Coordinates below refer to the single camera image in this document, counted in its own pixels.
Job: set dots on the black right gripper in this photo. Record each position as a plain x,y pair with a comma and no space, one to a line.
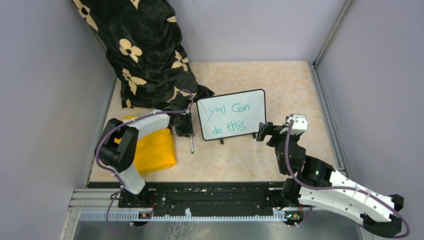
269,128

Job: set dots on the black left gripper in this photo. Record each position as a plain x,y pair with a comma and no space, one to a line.
188,129

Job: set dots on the white marker pen body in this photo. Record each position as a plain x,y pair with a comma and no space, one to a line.
191,144

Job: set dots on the white whiteboard black frame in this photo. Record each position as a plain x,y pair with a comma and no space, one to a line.
231,115

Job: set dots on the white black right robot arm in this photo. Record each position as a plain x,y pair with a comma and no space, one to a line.
313,182

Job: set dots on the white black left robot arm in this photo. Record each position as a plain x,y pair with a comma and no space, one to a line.
116,148

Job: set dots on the yellow folded cloth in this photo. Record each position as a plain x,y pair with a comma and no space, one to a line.
155,149

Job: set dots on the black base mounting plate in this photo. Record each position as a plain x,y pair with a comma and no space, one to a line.
212,199

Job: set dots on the black floral blanket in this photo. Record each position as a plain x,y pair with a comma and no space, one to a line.
144,47

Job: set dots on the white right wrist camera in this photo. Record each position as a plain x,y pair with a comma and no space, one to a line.
299,126

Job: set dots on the white slotted cable duct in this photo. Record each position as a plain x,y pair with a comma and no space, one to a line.
136,216

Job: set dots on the aluminium frame rail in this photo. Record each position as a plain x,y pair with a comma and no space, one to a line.
320,225

